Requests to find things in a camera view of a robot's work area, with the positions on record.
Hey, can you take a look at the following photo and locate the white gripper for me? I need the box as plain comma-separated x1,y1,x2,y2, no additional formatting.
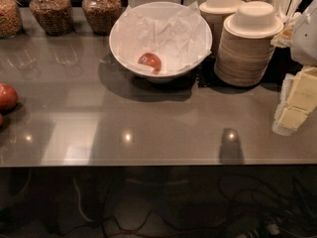
272,65,317,136

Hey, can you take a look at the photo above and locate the red apple with sticker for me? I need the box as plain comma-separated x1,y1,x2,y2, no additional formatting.
138,53,161,75

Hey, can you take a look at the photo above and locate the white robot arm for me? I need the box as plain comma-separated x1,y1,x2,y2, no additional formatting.
272,0,317,136

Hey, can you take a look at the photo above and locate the white ceramic bowl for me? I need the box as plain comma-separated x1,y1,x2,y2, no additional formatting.
108,1,213,84

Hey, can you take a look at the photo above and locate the red apple on table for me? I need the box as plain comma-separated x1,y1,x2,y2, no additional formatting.
0,83,19,112

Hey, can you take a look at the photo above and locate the front stack of paper bowls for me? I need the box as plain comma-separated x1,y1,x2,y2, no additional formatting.
214,1,283,87

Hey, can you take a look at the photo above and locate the stack of paper bowls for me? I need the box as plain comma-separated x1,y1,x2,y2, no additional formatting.
199,0,243,56
214,1,283,87

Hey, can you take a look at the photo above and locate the black mesh mat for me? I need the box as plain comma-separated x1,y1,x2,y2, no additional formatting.
196,56,228,87

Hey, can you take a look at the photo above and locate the rear stack of paper bowls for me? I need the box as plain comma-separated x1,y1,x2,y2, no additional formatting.
199,0,243,56

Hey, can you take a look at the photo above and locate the white crumpled paper liner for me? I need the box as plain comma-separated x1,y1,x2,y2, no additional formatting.
113,2,213,75

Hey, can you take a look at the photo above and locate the right glass jar of snacks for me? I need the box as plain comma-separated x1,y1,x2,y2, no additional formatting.
82,0,122,36

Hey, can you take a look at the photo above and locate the glass jar of snacks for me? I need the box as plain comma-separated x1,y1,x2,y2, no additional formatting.
0,0,23,39
29,0,73,36
82,0,122,36

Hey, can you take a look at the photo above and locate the middle glass jar of snacks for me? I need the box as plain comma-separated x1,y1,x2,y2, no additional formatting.
29,0,73,36

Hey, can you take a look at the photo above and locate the left glass jar of snacks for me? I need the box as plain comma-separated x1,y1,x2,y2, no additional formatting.
0,0,23,39

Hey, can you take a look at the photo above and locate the white cable under table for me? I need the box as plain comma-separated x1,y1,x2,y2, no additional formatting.
72,177,97,224

